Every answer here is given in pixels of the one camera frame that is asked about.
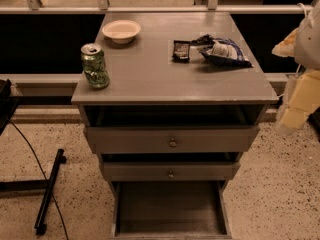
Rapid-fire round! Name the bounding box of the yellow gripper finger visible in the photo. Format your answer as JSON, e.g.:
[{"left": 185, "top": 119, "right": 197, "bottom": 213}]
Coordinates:
[{"left": 272, "top": 29, "right": 298, "bottom": 57}]

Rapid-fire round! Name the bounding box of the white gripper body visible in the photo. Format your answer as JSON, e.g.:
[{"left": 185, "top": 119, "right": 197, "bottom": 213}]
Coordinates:
[{"left": 294, "top": 5, "right": 320, "bottom": 69}]

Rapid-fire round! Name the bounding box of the blue chip bag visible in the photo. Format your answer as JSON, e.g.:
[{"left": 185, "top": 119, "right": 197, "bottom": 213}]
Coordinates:
[{"left": 190, "top": 34, "right": 252, "bottom": 68}]

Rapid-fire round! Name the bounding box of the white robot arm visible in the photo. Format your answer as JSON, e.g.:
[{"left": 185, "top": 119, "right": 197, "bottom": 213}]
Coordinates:
[{"left": 272, "top": 4, "right": 320, "bottom": 134}]

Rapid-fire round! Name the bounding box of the grey wooden drawer cabinet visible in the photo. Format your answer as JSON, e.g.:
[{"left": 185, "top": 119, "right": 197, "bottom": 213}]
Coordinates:
[{"left": 70, "top": 11, "right": 279, "bottom": 240}]

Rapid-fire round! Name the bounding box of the grey bottom drawer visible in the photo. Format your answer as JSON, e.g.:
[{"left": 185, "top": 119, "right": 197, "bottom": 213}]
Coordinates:
[{"left": 110, "top": 181, "right": 233, "bottom": 240}]

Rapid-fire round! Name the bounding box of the grey drawer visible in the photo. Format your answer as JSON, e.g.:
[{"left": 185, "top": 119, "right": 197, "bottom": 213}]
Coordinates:
[
  {"left": 110, "top": 181, "right": 233, "bottom": 240},
  {"left": 100, "top": 162, "right": 240, "bottom": 182},
  {"left": 84, "top": 126, "right": 259, "bottom": 154}
]

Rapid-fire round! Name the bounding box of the grey top drawer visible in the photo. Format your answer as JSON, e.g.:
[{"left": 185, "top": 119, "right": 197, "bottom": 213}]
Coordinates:
[{"left": 84, "top": 126, "right": 259, "bottom": 154}]

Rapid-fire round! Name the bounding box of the grey middle drawer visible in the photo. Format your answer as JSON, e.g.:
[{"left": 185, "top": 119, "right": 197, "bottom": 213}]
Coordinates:
[{"left": 100, "top": 162, "right": 240, "bottom": 182}]

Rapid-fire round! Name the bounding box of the dark snack bar wrapper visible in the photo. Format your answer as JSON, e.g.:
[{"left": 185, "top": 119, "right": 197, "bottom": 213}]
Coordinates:
[{"left": 172, "top": 40, "right": 190, "bottom": 62}]

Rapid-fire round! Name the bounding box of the white paper bowl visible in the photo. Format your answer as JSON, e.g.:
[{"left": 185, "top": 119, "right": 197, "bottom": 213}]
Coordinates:
[{"left": 102, "top": 20, "right": 141, "bottom": 44}]

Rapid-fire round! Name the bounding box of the green soda can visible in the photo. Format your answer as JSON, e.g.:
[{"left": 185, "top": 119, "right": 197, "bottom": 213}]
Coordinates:
[{"left": 81, "top": 43, "right": 110, "bottom": 89}]

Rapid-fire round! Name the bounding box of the black device on left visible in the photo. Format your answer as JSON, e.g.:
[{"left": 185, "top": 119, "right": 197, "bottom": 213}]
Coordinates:
[{"left": 0, "top": 79, "right": 19, "bottom": 135}]

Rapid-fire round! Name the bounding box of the black stand base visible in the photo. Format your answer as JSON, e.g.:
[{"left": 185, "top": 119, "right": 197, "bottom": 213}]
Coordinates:
[{"left": 0, "top": 149, "right": 67, "bottom": 235}]

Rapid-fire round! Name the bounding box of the white cable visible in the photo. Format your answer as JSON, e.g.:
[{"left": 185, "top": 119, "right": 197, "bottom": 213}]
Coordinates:
[{"left": 296, "top": 2, "right": 309, "bottom": 18}]

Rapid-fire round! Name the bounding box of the black cable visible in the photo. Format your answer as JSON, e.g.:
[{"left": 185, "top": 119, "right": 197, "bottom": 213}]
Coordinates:
[{"left": 7, "top": 118, "right": 70, "bottom": 240}]

